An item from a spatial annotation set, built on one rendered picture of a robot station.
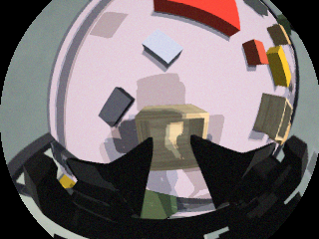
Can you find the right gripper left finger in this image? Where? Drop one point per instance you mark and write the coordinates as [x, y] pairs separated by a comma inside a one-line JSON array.
[[127, 176]]

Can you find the yellow rectangular block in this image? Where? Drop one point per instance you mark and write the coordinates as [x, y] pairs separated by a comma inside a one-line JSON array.
[[278, 65]]

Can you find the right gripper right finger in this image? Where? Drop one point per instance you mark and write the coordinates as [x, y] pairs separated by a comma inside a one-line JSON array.
[[224, 169]]

